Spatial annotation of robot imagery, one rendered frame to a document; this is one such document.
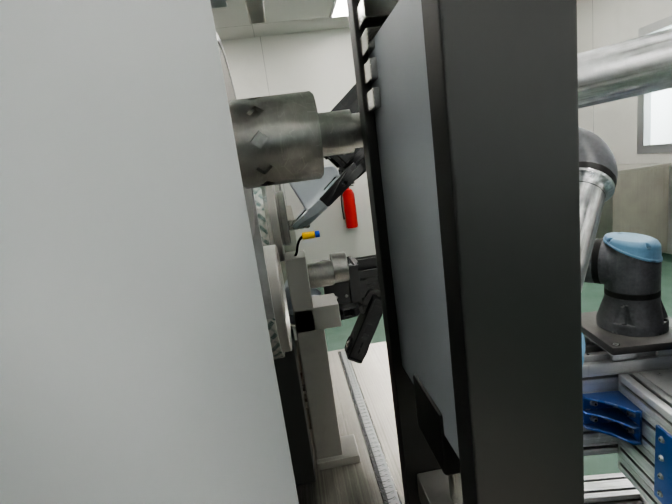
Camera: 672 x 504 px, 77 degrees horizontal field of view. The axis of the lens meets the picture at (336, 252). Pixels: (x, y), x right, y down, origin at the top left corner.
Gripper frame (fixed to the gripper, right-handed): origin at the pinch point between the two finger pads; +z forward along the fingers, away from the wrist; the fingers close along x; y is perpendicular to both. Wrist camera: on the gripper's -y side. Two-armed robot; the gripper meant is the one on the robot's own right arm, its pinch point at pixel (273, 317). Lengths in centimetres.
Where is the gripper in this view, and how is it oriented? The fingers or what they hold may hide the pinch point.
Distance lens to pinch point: 67.7
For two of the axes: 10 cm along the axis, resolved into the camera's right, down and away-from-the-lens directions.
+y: -1.3, -9.7, -2.0
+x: 1.2, 1.8, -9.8
